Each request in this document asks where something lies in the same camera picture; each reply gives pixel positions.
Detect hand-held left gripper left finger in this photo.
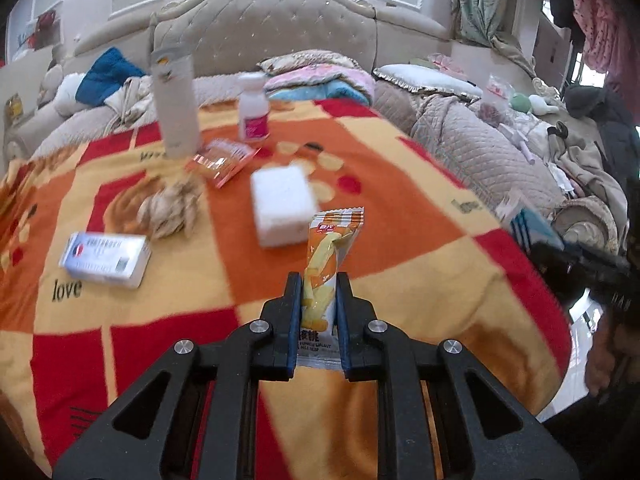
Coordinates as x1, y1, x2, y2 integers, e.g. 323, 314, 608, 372
52, 271, 303, 480

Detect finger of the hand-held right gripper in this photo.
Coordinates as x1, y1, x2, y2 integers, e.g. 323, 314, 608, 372
529, 241, 576, 286

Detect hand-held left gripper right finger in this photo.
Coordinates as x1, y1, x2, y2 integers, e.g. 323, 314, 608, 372
335, 271, 581, 480

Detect blue striped packet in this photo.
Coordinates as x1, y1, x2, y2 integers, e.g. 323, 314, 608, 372
496, 195, 563, 253

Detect orange wafer snack packet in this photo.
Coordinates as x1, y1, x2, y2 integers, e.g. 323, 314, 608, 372
296, 207, 366, 371

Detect person's right hand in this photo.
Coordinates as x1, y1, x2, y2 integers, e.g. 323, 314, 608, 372
586, 310, 627, 397

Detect carved cream sofa armrest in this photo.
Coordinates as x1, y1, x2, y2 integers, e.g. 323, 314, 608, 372
552, 195, 621, 257

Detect beige cloth heap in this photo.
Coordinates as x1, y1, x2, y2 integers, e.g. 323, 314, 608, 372
549, 130, 632, 233

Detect small lilac plastic item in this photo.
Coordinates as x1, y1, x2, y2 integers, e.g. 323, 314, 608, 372
505, 127, 539, 166

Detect white foam block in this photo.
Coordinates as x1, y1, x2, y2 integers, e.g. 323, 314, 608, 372
250, 165, 321, 249

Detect beige quilted cover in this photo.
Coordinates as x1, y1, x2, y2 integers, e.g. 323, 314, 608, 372
375, 80, 566, 221

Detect dark jacket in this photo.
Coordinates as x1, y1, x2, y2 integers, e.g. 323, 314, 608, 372
565, 82, 640, 201

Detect orange red printed blanket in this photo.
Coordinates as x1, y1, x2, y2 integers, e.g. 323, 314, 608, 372
0, 97, 573, 478

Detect crumpled beige tissue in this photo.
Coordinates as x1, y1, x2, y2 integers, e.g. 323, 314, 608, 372
136, 177, 203, 241

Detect clear pink packet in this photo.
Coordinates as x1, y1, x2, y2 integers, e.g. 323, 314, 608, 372
487, 74, 514, 99

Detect orange red snack wrapper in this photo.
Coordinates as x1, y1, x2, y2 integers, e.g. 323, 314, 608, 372
184, 139, 261, 190

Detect white medicine box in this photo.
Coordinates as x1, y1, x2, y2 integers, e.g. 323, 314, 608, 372
58, 231, 152, 290

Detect white pillow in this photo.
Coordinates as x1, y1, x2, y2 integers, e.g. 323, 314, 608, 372
374, 63, 483, 101

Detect small white pink-label bottle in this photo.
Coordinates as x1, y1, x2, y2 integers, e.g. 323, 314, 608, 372
237, 72, 271, 142

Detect pink blue folded blankets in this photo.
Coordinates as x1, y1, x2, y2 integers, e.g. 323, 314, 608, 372
265, 64, 376, 106

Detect pink hanging garment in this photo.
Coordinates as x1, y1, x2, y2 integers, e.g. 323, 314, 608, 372
572, 0, 640, 77

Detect white tumbler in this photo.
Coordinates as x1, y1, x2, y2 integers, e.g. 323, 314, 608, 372
150, 45, 202, 160

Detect green patterned curtain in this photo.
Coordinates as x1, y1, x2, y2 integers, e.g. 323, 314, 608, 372
450, 0, 538, 81

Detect gold patterned cushion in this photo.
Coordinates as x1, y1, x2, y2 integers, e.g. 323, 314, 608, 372
257, 49, 361, 76

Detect cream cloth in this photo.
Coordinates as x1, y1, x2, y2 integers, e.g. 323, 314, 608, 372
105, 77, 154, 127

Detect beige tufted sofa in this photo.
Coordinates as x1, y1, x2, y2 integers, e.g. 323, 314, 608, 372
2, 0, 456, 171

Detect blue cloth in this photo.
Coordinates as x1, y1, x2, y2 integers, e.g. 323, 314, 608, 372
75, 47, 148, 108

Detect white fluffy cloth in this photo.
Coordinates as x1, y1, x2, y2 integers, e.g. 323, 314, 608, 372
49, 72, 89, 117

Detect red decoration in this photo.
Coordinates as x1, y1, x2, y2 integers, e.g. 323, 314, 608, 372
35, 10, 59, 52

